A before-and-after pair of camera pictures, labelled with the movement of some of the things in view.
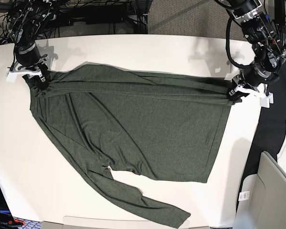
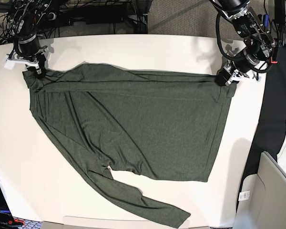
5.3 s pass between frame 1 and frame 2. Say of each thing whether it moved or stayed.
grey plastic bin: stayed
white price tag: stayed
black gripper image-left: moved
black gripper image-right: moved
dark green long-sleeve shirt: stayed
